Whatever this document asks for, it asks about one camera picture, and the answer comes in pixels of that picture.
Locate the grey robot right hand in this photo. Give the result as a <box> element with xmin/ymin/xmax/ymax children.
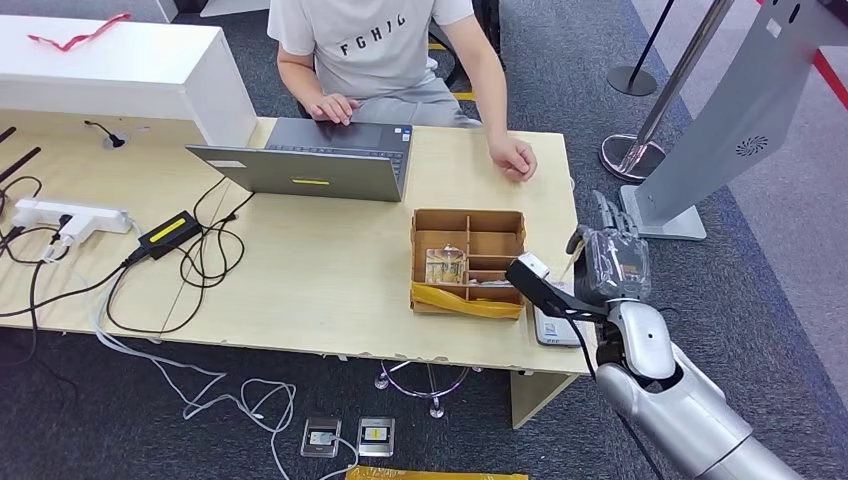
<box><xmin>566</xmin><ymin>190</ymin><xmax>653</xmax><ymax>307</ymax></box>

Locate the person's left hand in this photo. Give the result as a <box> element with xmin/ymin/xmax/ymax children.
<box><xmin>488</xmin><ymin>134</ymin><xmax>539</xmax><ymax>183</ymax></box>

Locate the person's right hand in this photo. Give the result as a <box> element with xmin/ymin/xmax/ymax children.
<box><xmin>305</xmin><ymin>92</ymin><xmax>361</xmax><ymax>127</ymax></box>

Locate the tan ID card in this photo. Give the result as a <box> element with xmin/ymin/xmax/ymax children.
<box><xmin>561</xmin><ymin>239</ymin><xmax>588</xmax><ymax>281</ymax></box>

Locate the person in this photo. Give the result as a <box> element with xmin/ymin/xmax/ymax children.
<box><xmin>266</xmin><ymin>0</ymin><xmax>539</xmax><ymax>183</ymax></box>

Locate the grey white card reader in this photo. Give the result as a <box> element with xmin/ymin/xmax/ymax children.
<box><xmin>533</xmin><ymin>281</ymin><xmax>588</xmax><ymax>349</ymax></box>

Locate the card in clear sleeve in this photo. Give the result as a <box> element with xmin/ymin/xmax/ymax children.
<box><xmin>424</xmin><ymin>245</ymin><xmax>467</xmax><ymax>286</ymax></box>

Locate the grey laptop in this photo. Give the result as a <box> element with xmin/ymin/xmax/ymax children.
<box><xmin>185</xmin><ymin>117</ymin><xmax>414</xmax><ymax>203</ymax></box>

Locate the yellow floor tape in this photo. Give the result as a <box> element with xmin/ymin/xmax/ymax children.
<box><xmin>427</xmin><ymin>42</ymin><xmax>477</xmax><ymax>103</ymax></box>

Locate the wooden compartment organiser box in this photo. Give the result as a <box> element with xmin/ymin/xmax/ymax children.
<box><xmin>409</xmin><ymin>208</ymin><xmax>528</xmax><ymax>321</ymax></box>

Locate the yellow tape strip on organiser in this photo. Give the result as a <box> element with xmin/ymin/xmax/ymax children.
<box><xmin>410</xmin><ymin>282</ymin><xmax>525</xmax><ymax>321</ymax></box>

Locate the desk leg panel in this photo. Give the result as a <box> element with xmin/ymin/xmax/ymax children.
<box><xmin>510</xmin><ymin>370</ymin><xmax>578</xmax><ymax>430</ymax></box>

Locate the grey kiosk stand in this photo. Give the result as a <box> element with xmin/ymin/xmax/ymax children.
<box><xmin>619</xmin><ymin>0</ymin><xmax>848</xmax><ymax>242</ymax></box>

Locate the black power adapter yellow label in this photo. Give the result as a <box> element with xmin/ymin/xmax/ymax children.
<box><xmin>137</xmin><ymin>210</ymin><xmax>204</xmax><ymax>262</ymax></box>

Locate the chrome stool base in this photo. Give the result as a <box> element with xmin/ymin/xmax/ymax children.
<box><xmin>374</xmin><ymin>360</ymin><xmax>484</xmax><ymax>421</ymax></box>

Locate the white counter box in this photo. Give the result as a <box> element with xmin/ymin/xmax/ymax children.
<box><xmin>0</xmin><ymin>14</ymin><xmax>258</xmax><ymax>148</ymax></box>

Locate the red ribbon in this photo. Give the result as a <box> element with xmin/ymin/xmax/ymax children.
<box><xmin>27</xmin><ymin>11</ymin><xmax>132</xmax><ymax>53</ymax></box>

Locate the white power strip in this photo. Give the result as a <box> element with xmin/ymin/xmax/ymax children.
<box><xmin>11</xmin><ymin>198</ymin><xmax>134</xmax><ymax>248</ymax></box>

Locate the yellow tape roll strip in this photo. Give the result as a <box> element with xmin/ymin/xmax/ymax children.
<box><xmin>345</xmin><ymin>465</ymin><xmax>531</xmax><ymax>480</ymax></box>

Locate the red barrier belt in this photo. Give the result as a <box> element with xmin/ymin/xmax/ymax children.
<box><xmin>755</xmin><ymin>0</ymin><xmax>848</xmax><ymax>111</ymax></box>

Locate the floor socket with yellow label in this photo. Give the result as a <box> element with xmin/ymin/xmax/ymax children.
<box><xmin>356</xmin><ymin>416</ymin><xmax>397</xmax><ymax>458</ymax></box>

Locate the long black antenna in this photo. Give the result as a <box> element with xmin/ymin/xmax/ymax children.
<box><xmin>0</xmin><ymin>146</ymin><xmax>42</xmax><ymax>185</ymax></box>

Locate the floor socket with white plug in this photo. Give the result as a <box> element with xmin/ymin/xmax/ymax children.
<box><xmin>299</xmin><ymin>417</ymin><xmax>343</xmax><ymax>460</ymax></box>

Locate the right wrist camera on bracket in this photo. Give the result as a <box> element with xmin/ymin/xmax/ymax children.
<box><xmin>505</xmin><ymin>252</ymin><xmax>609</xmax><ymax>325</ymax></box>

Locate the chrome stanchion post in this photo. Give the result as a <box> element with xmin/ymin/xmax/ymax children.
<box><xmin>599</xmin><ymin>0</ymin><xmax>737</xmax><ymax>183</ymax></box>

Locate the black stanchion post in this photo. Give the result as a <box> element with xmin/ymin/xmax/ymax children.
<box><xmin>606</xmin><ymin>0</ymin><xmax>677</xmax><ymax>98</ymax></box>

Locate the black looped adapter cable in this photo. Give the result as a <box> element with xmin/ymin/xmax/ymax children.
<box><xmin>104</xmin><ymin>174</ymin><xmax>257</xmax><ymax>337</ymax></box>

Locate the desk grommet with black cable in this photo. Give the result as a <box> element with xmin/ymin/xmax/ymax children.
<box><xmin>84</xmin><ymin>119</ymin><xmax>130</xmax><ymax>150</ymax></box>

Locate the white cable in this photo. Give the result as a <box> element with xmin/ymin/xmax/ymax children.
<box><xmin>91</xmin><ymin>218</ymin><xmax>361</xmax><ymax>480</ymax></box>

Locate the black mains cable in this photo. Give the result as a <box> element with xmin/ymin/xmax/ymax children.
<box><xmin>0</xmin><ymin>251</ymin><xmax>146</xmax><ymax>321</ymax></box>

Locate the thin black cable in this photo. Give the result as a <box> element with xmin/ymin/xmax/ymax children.
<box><xmin>0</xmin><ymin>175</ymin><xmax>73</xmax><ymax>366</ymax></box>

